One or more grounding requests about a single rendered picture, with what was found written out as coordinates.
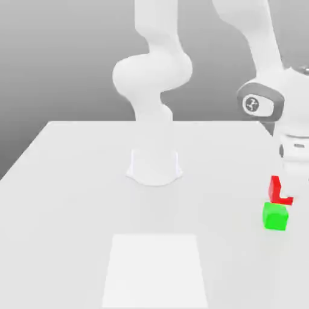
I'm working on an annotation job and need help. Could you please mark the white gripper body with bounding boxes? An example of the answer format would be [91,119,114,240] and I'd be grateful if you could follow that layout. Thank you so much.
[282,159,309,182]

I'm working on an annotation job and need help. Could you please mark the small red cube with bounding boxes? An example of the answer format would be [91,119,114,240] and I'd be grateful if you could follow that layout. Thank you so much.
[268,175,295,206]

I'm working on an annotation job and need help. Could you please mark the small green cube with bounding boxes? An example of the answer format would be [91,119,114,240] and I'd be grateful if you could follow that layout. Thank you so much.
[263,202,290,232]

